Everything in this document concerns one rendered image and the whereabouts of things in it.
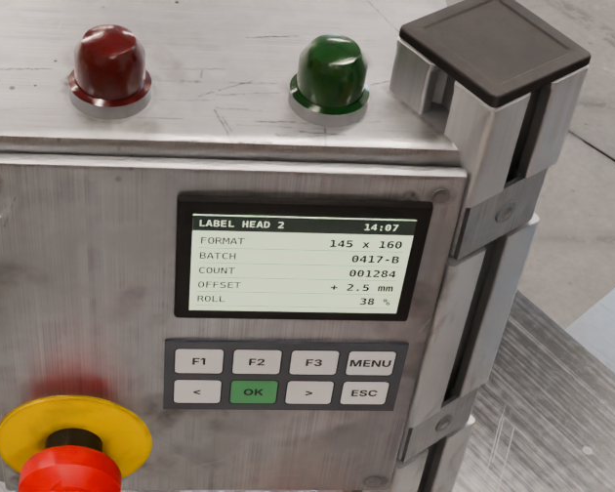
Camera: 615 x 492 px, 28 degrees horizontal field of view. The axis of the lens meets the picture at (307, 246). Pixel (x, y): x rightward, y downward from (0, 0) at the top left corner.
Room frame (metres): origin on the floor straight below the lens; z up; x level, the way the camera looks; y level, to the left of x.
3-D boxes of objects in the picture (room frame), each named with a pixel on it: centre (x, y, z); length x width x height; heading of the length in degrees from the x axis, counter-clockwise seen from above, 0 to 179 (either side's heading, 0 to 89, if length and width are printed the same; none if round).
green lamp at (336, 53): (0.32, 0.00, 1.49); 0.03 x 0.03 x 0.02
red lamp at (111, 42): (0.31, 0.07, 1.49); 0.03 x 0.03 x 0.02
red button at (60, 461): (0.26, 0.08, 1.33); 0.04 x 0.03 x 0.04; 99
